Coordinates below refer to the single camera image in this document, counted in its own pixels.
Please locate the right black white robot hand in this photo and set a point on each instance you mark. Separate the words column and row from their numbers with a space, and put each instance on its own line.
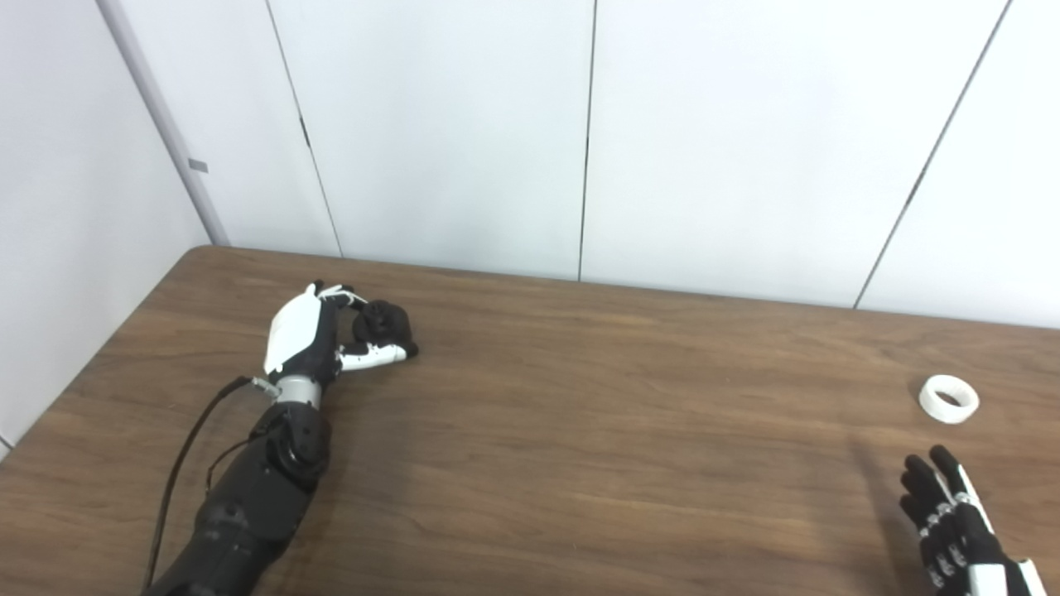
column 965, row 546

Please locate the grey wall corner trim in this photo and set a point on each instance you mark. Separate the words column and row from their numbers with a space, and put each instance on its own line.
column 161, row 124

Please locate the round black part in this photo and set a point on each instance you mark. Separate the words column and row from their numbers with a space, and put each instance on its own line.
column 387, row 321

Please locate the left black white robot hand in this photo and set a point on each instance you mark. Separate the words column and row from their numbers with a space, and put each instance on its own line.
column 294, row 335

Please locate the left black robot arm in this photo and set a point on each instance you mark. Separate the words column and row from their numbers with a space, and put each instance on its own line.
column 265, row 497

